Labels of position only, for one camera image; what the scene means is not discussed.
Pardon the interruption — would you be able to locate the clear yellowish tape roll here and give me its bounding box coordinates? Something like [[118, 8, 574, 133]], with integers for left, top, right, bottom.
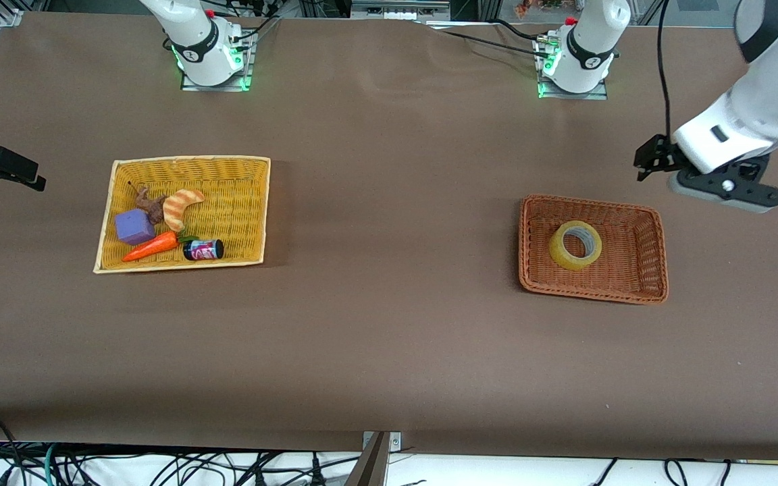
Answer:
[[549, 220, 603, 271]]

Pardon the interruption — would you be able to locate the brown lumpy toy food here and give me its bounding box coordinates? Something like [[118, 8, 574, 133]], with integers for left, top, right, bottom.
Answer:
[[128, 181, 167, 225]]

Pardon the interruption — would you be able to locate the toy croissant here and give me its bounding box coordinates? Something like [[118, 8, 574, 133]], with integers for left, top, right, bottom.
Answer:
[[162, 189, 206, 233]]

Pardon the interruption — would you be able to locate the purple toy cube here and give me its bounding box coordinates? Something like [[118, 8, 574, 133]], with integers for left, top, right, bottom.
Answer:
[[114, 209, 157, 246]]

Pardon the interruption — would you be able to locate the silver metal bracket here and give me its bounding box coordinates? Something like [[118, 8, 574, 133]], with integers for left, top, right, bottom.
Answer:
[[362, 432, 402, 452]]

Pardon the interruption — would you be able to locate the brown wicker basket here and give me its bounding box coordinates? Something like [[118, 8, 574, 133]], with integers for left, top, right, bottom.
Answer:
[[519, 194, 670, 305]]

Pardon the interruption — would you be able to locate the dark can with pink label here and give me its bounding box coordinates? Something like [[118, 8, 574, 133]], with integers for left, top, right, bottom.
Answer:
[[182, 238, 225, 262]]

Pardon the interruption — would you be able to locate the grey metal box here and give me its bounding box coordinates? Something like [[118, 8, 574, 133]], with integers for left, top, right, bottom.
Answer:
[[351, 0, 450, 20]]

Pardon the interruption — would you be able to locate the orange toy carrot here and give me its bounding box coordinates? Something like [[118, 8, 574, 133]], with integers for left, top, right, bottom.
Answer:
[[122, 230, 201, 263]]

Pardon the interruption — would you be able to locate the dark metal bar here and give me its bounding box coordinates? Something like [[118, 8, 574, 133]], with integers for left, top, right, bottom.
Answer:
[[345, 432, 391, 486]]

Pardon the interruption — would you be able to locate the yellow wicker basket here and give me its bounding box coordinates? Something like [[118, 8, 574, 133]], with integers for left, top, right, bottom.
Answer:
[[93, 155, 271, 275]]

